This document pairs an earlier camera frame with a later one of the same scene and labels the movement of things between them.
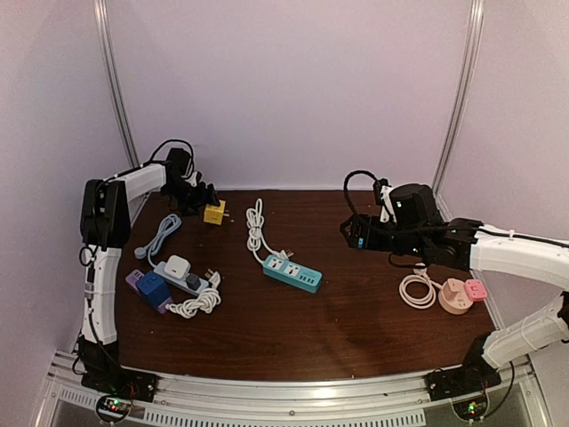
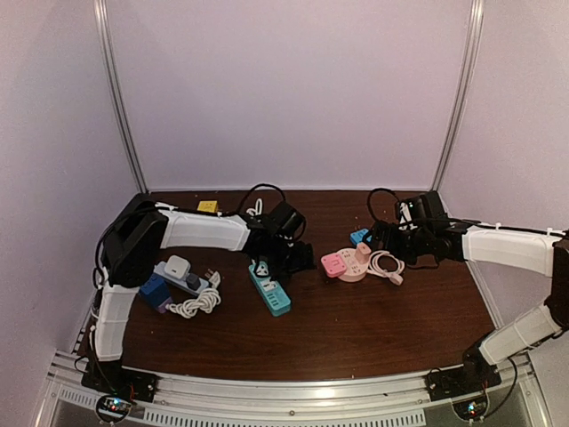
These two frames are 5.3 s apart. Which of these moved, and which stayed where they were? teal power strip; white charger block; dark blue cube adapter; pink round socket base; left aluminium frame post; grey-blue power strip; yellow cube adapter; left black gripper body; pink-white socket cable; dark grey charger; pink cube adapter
Moved: pink cube adapter; left black gripper body; pink-white socket cable; pink round socket base; teal power strip; yellow cube adapter
Stayed: white charger block; dark grey charger; dark blue cube adapter; grey-blue power strip; left aluminium frame post
